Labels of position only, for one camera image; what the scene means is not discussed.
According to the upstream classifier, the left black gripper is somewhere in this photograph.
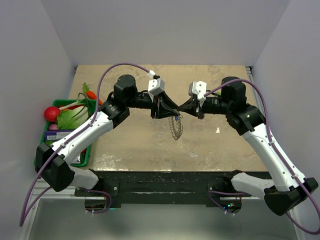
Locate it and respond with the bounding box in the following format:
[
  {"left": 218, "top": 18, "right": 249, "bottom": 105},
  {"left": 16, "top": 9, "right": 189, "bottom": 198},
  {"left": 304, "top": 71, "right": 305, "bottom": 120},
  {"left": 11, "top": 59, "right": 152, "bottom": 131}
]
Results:
[{"left": 126, "top": 91, "right": 179, "bottom": 120}]

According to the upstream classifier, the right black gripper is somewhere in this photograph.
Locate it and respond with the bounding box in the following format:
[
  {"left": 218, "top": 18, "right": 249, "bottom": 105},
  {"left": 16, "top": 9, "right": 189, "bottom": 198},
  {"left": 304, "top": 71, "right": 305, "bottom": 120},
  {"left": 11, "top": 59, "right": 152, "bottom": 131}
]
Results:
[{"left": 177, "top": 95, "right": 232, "bottom": 120}]

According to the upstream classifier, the metal disc with keyrings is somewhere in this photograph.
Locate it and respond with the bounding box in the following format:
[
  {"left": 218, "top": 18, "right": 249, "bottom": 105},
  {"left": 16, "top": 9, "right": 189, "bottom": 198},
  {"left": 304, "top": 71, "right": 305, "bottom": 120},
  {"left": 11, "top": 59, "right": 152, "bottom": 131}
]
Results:
[{"left": 168, "top": 114, "right": 184, "bottom": 141}]

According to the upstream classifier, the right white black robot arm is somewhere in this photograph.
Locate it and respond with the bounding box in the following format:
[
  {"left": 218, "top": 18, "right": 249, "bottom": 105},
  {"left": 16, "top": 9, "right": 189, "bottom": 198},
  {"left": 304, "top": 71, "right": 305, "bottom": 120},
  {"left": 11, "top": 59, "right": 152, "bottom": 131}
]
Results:
[{"left": 178, "top": 76, "right": 319, "bottom": 216}]

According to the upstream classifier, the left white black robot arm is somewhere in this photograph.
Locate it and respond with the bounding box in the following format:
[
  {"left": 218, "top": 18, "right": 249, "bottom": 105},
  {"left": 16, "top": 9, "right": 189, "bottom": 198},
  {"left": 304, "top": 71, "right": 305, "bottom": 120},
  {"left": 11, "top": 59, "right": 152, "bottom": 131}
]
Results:
[{"left": 35, "top": 74, "right": 179, "bottom": 196}]

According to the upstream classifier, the orange toy carrot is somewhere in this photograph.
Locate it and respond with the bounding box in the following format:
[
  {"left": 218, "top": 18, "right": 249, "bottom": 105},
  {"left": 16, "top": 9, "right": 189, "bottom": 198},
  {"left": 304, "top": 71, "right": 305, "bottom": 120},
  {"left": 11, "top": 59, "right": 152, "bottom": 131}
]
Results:
[{"left": 82, "top": 82, "right": 103, "bottom": 106}]

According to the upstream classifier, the green plastic crate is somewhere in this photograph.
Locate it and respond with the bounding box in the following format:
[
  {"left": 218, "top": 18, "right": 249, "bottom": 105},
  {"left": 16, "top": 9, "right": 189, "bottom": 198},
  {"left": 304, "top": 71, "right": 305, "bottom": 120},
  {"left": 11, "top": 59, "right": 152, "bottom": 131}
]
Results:
[{"left": 33, "top": 99, "right": 99, "bottom": 168}]

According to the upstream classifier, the toy bok choy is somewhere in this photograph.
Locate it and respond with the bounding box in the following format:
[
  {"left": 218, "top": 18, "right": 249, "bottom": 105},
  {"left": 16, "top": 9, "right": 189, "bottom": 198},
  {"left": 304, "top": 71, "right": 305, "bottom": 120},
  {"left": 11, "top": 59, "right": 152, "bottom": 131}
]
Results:
[{"left": 56, "top": 93, "right": 95, "bottom": 130}]

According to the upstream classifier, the white silver packet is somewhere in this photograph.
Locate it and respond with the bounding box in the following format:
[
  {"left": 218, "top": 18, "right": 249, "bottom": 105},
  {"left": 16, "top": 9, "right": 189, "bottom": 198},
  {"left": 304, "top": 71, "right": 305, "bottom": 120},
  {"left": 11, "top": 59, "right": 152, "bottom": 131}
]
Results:
[{"left": 72, "top": 153, "right": 86, "bottom": 167}]

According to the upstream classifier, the red toy radish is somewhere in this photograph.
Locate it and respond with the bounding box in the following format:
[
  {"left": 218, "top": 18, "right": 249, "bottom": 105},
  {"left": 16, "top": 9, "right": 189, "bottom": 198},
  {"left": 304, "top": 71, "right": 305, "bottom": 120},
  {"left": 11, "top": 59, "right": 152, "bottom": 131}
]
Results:
[{"left": 43, "top": 106, "right": 61, "bottom": 123}]

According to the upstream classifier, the pink toy onion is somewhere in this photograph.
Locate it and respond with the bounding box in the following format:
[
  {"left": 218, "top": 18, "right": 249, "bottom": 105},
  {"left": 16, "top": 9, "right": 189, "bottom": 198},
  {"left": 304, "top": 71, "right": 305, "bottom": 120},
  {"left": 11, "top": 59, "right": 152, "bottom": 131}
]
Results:
[{"left": 48, "top": 124, "right": 59, "bottom": 131}]

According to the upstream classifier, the purple box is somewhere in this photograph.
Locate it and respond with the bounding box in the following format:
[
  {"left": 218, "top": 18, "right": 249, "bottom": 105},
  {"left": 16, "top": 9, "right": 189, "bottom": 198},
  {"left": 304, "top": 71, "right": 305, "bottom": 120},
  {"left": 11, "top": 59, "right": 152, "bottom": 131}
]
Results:
[{"left": 44, "top": 129, "right": 73, "bottom": 142}]

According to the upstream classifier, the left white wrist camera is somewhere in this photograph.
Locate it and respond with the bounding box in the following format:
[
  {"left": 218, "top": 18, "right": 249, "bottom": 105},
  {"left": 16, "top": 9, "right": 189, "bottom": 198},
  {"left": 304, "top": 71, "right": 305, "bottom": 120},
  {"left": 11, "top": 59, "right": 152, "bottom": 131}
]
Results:
[{"left": 147, "top": 77, "right": 165, "bottom": 96}]

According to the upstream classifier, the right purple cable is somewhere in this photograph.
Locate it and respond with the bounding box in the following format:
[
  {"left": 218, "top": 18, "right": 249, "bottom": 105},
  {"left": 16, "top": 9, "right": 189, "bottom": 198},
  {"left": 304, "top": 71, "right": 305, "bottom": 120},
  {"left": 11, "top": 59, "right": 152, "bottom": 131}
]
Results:
[{"left": 203, "top": 78, "right": 320, "bottom": 235}]

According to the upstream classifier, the purple cable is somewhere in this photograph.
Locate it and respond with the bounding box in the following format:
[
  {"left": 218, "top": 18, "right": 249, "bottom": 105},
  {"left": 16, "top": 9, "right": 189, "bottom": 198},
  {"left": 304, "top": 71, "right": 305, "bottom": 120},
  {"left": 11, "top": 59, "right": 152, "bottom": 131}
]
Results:
[
  {"left": 19, "top": 62, "right": 157, "bottom": 227},
  {"left": 203, "top": 78, "right": 320, "bottom": 235}
]

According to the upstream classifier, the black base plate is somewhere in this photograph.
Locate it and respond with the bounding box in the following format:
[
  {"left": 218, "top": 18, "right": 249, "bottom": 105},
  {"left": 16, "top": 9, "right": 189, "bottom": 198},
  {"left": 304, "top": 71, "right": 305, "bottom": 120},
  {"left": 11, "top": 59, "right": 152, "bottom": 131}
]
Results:
[{"left": 43, "top": 171, "right": 260, "bottom": 211}]

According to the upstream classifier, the aluminium rail frame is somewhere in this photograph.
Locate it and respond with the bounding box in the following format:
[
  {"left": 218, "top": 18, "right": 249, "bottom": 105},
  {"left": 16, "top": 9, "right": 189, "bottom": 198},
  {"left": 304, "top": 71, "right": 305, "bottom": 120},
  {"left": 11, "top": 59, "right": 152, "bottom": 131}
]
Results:
[{"left": 18, "top": 177, "right": 106, "bottom": 240}]

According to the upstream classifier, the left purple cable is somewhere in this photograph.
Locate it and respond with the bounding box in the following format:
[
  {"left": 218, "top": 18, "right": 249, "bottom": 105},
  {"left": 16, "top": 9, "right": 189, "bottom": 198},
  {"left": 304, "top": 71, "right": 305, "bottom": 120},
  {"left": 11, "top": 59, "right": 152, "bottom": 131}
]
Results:
[{"left": 19, "top": 62, "right": 157, "bottom": 227}]

